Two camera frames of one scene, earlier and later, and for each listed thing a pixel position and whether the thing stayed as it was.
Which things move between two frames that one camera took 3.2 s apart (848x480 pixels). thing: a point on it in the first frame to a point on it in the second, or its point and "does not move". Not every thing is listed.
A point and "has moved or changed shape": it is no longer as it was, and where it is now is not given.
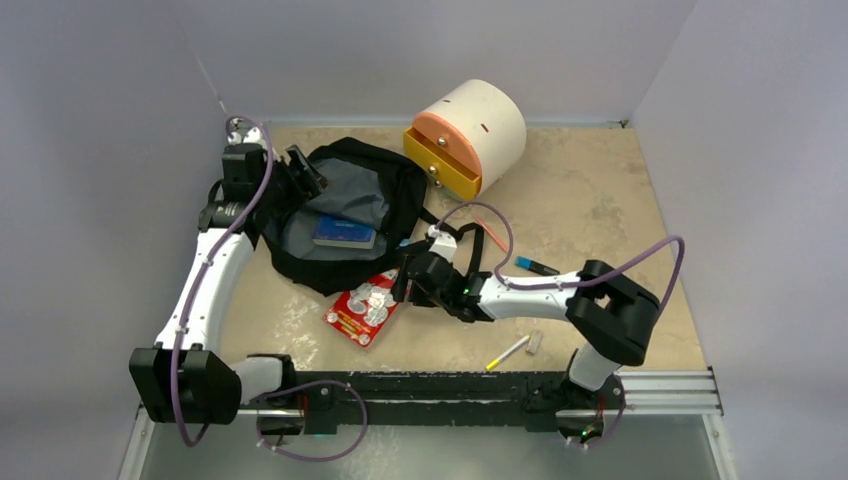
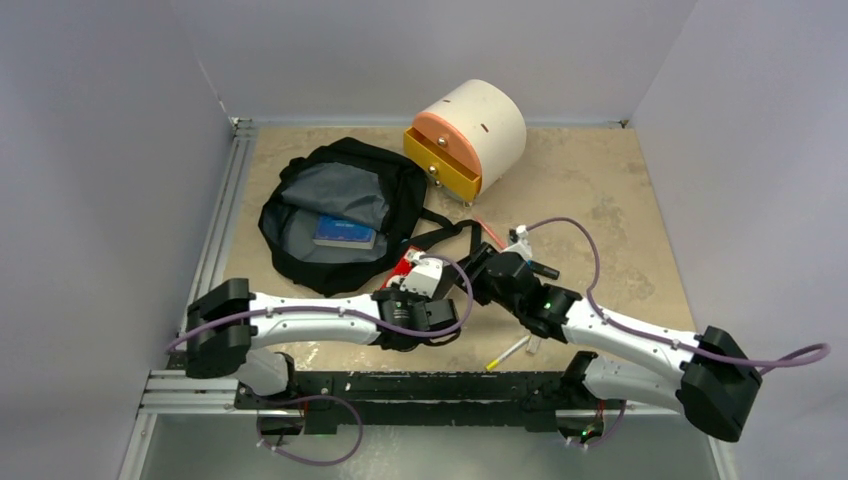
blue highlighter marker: (534, 266) does not move
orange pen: (505, 249) does not move
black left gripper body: (277, 188) to (413, 299)
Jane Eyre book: (342, 232) does not move
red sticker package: (362, 313) has moved or changed shape
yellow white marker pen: (493, 363) does not move
